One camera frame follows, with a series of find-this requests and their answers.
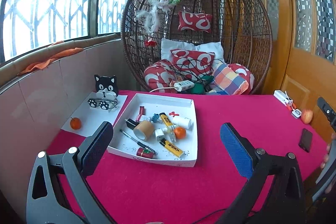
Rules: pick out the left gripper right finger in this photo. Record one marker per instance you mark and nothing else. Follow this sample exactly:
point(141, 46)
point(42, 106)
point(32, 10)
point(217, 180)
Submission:
point(285, 201)

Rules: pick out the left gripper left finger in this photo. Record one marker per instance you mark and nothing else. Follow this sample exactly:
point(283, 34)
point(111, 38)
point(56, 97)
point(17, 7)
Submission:
point(46, 200)

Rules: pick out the small red bottle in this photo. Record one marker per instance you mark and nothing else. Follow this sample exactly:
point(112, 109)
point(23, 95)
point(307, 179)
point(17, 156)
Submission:
point(142, 152)

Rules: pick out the black ballpoint pen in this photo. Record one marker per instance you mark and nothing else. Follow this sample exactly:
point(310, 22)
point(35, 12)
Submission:
point(138, 142)

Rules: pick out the brown packing tape roll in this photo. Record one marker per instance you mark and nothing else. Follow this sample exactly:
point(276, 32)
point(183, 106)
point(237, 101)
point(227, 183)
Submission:
point(144, 130)

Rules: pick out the orange tangerine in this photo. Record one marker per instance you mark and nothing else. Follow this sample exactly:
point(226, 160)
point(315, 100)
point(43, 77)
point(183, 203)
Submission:
point(180, 132)

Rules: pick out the small white medicine box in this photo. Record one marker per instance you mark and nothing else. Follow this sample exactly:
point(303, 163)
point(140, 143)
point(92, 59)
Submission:
point(144, 118)

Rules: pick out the white charger plug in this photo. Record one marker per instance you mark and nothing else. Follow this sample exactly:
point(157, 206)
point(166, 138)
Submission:
point(159, 134)

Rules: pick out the red pencil lead box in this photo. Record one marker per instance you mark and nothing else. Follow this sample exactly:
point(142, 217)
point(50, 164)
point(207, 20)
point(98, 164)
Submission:
point(141, 113)

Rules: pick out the blue binder clip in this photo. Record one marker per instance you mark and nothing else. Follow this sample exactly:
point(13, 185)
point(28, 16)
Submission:
point(156, 118)

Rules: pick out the black smartphone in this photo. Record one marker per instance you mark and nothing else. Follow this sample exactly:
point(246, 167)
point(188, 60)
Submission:
point(305, 140)

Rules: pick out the red apple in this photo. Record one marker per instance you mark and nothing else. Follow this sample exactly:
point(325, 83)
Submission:
point(306, 116)

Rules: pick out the tangerine on white sheet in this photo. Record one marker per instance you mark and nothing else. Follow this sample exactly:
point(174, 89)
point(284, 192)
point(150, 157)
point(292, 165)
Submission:
point(75, 123)

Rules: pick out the white stapler box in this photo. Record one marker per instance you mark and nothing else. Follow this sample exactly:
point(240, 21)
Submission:
point(282, 97)

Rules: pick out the eyeglasses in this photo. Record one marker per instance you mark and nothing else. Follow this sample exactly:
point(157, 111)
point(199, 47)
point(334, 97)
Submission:
point(102, 103)

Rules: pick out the white cardboard tray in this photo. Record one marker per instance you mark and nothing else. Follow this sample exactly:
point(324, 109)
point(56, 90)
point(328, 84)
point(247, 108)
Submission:
point(172, 107)

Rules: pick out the black cat phone stand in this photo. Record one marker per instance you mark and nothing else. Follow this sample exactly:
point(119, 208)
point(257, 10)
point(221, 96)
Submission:
point(106, 87)

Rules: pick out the plaid colourful cushion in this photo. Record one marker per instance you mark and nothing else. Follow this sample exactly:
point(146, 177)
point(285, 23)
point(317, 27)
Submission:
point(227, 82)

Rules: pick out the red round cushion right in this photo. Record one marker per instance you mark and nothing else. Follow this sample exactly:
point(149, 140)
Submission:
point(246, 74)

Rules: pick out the orange cloth on ledge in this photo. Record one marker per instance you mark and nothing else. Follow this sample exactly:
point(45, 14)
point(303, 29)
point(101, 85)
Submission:
point(41, 59)

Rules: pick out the green cushion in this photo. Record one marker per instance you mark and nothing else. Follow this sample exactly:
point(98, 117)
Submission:
point(201, 86)

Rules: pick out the white power strip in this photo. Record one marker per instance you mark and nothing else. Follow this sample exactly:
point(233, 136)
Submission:
point(178, 86)

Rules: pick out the round red white cushion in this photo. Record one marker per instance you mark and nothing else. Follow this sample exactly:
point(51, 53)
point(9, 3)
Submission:
point(161, 77)

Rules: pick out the small red white pillow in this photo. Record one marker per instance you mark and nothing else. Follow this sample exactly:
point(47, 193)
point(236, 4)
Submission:
point(194, 22)

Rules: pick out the wicker egg chair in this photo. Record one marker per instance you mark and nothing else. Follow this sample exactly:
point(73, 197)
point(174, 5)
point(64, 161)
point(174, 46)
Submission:
point(241, 28)

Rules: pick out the white dreamcatcher ornament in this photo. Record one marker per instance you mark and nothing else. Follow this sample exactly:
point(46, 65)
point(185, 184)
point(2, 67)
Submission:
point(152, 23)

